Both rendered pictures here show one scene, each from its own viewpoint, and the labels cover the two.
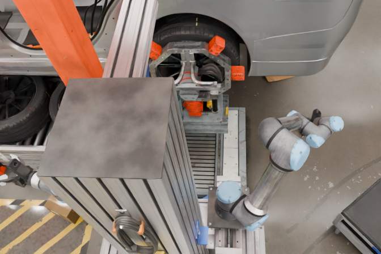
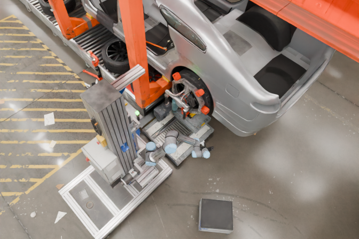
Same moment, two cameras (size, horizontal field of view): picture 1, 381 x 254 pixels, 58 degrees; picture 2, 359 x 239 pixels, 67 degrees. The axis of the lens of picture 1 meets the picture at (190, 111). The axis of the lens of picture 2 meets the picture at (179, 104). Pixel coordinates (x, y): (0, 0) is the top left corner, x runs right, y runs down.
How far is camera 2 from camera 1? 1.61 m
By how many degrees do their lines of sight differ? 17
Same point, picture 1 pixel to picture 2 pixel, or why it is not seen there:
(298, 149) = (169, 146)
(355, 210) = (207, 202)
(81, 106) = (99, 87)
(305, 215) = (194, 191)
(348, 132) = (249, 177)
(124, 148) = (98, 102)
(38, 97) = not seen: hidden behind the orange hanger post
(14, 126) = (115, 65)
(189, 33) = (192, 80)
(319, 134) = (196, 152)
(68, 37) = (135, 56)
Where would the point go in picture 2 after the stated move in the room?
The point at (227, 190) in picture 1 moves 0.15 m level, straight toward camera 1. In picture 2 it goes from (150, 145) to (140, 154)
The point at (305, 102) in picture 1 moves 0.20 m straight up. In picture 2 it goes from (244, 149) to (248, 144)
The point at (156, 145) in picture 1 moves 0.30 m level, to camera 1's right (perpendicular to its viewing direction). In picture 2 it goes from (103, 106) to (134, 125)
